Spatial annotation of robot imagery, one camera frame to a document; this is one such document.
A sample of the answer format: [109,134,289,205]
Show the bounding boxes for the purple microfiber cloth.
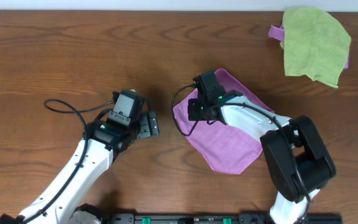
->
[173,68,274,174]

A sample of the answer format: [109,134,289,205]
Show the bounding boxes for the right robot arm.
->
[188,72,340,223]

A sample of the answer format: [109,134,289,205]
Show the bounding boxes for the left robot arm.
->
[0,90,159,224]

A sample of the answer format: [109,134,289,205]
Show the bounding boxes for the green microfiber cloth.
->
[281,7,351,88]

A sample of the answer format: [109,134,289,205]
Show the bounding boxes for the right black cable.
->
[170,83,313,218]

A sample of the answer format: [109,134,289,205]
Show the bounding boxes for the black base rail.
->
[109,212,344,224]

